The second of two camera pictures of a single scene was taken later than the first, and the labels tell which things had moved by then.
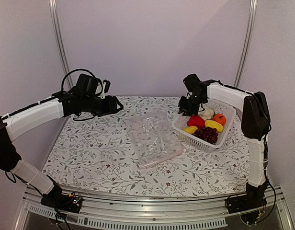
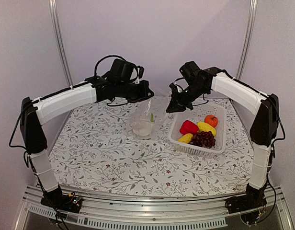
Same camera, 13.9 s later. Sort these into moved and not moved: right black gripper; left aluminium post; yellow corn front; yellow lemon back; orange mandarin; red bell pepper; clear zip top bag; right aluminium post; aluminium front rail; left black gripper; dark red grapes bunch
Moved: clear zip top bag; left black gripper; yellow lemon back; red bell pepper; yellow corn front; orange mandarin; right black gripper
Not moved: right aluminium post; aluminium front rail; dark red grapes bunch; left aluminium post
